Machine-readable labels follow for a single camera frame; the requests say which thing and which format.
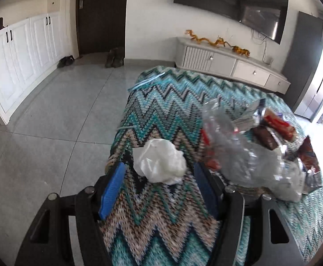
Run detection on white plastic bag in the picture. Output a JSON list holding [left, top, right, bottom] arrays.
[[133, 139, 187, 186]]

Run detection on red snack bag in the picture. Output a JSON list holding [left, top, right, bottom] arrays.
[[297, 136, 320, 174]]

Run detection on clear crumpled plastic bottle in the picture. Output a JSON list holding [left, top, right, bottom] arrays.
[[202, 99, 306, 202]]

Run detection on zigzag knitted table cloth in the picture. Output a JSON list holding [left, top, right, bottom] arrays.
[[96, 65, 323, 266]]

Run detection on brown snack wrapper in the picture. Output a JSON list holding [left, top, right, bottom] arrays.
[[252, 125, 282, 150]]

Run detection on red white paper cup wrapper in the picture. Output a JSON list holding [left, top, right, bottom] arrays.
[[264, 113, 297, 142]]

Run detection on brown boots pair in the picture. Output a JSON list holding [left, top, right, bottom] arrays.
[[105, 47, 125, 68]]

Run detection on black shoes pair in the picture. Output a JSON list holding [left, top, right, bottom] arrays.
[[57, 55, 75, 68]]

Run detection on white tv cabinet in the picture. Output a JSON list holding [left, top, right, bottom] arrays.
[[175, 37, 290, 94]]

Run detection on golden dragon figurine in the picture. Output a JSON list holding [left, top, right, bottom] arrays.
[[185, 29, 230, 47]]

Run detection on golden tiger figurine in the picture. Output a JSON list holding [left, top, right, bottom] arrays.
[[231, 46, 250, 57]]

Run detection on grey double door refrigerator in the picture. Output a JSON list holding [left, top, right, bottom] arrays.
[[282, 12, 323, 120]]

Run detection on dark wooden door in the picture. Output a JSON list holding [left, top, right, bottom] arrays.
[[76, 0, 127, 55]]

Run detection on white wall cabinet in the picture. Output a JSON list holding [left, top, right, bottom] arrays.
[[0, 0, 72, 125]]

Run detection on wall mounted black television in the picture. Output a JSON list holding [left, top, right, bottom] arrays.
[[173, 0, 288, 44]]

